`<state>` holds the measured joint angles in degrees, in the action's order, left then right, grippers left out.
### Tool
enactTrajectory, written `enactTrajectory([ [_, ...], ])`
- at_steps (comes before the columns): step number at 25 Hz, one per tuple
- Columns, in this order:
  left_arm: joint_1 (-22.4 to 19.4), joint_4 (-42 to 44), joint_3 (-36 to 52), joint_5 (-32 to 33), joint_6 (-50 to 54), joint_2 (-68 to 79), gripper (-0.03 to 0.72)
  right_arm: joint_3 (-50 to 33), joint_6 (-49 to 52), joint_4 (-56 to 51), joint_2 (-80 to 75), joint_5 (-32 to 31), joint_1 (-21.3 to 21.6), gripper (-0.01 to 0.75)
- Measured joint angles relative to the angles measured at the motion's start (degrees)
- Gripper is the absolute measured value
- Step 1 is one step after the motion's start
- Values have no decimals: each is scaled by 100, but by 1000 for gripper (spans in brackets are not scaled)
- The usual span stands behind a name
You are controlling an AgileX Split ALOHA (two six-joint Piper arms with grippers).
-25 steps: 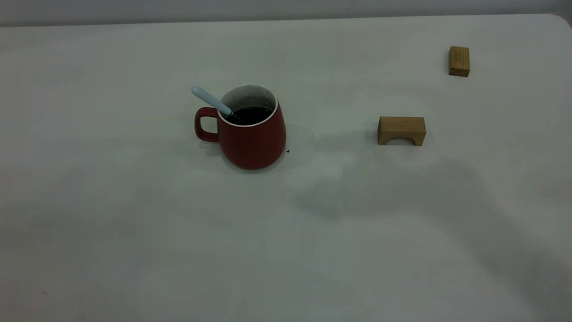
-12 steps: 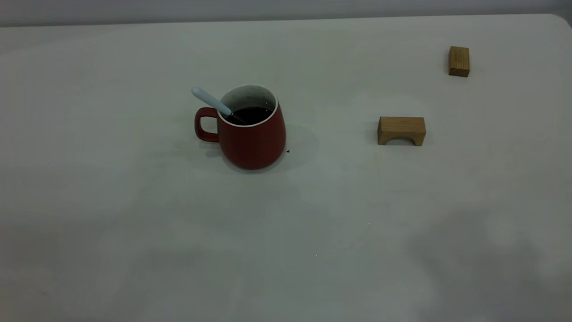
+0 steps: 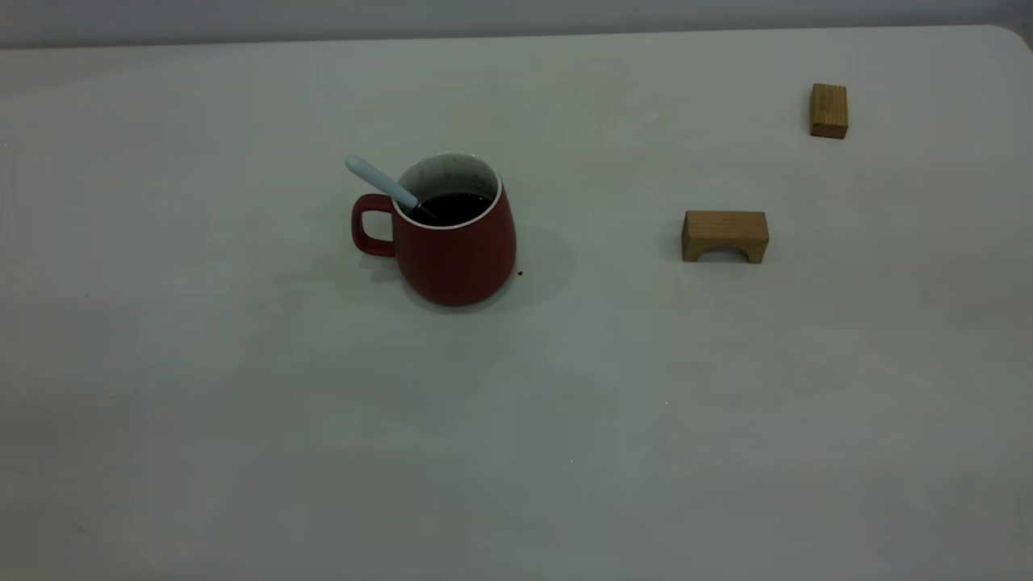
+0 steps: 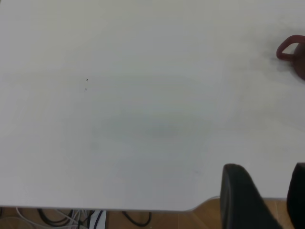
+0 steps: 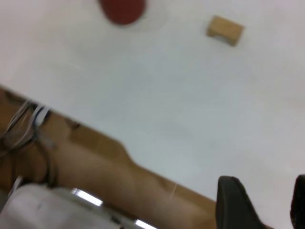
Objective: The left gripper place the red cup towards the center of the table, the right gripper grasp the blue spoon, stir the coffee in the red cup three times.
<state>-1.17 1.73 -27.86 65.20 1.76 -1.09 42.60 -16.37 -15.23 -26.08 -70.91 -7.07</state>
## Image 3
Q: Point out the red ceramic mug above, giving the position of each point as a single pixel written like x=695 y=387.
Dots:
x=456 y=258

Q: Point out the dark coffee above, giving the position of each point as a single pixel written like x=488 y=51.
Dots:
x=460 y=208

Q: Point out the arched wooden block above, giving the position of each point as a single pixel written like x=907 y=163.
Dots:
x=725 y=230

